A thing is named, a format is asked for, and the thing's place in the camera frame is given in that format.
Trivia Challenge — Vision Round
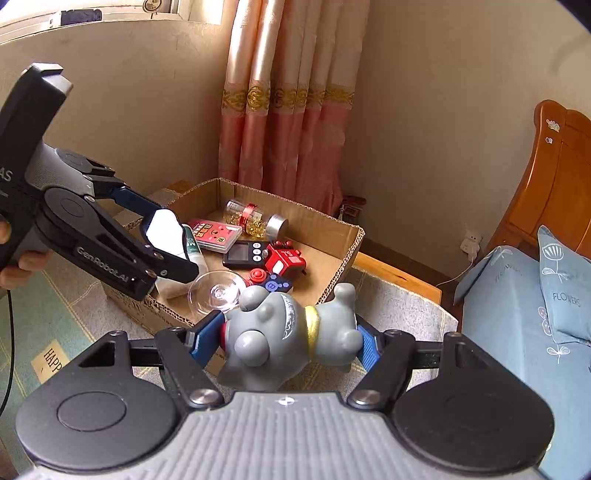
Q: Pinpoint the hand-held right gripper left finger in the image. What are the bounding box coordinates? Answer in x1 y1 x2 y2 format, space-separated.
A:
76 310 225 411

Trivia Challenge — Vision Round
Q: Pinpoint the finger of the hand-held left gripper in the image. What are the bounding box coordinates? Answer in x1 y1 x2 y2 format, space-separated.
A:
89 173 163 217
92 198 200 283

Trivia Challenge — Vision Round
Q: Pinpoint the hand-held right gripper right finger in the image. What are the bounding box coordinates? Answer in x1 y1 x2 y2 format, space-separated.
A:
347 323 492 409

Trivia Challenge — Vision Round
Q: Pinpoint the white cotton swab box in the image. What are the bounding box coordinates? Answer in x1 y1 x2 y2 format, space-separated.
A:
145 209 208 301

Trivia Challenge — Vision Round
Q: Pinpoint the red card box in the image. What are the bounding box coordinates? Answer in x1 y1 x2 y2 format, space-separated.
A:
188 218 242 254

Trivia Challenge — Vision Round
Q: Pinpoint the black timer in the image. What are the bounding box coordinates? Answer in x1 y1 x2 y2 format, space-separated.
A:
222 240 271 269

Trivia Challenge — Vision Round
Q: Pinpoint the grey toy dog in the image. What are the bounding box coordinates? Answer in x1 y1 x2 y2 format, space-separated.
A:
217 282 364 393

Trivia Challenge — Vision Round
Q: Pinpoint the brown cardboard box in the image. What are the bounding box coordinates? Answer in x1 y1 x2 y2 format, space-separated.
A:
102 178 365 377

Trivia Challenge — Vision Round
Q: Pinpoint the red toy train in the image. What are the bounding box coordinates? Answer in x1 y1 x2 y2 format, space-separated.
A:
264 240 307 280

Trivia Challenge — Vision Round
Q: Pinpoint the person's left hand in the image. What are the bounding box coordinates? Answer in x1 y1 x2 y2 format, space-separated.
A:
0 217 49 290

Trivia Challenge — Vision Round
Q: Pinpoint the checked printed blanket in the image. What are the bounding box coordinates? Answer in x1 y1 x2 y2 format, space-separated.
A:
0 254 460 467

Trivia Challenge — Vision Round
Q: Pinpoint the red and blue toy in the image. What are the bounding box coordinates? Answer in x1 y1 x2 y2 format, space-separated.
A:
244 268 294 294

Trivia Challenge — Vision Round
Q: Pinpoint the clear bottle of gold capsules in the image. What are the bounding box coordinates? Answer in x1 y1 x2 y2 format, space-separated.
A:
224 198 289 241

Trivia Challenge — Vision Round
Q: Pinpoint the blue bed sheet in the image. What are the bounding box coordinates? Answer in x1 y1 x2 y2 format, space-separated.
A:
462 295 591 480

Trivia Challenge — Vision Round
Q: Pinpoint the pink curtain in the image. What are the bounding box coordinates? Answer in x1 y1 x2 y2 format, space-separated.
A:
217 0 370 215

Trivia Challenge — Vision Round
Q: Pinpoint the wooden headboard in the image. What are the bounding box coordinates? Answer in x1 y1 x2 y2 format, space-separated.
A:
485 99 591 259

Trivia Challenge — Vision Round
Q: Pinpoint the white power cable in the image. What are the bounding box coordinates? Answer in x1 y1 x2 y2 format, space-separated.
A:
436 251 476 288

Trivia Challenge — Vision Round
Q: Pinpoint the window frame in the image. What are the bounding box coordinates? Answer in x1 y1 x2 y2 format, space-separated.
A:
0 0 225 45

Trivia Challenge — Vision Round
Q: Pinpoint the black cable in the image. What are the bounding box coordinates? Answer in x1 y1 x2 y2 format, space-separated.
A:
0 288 16 412

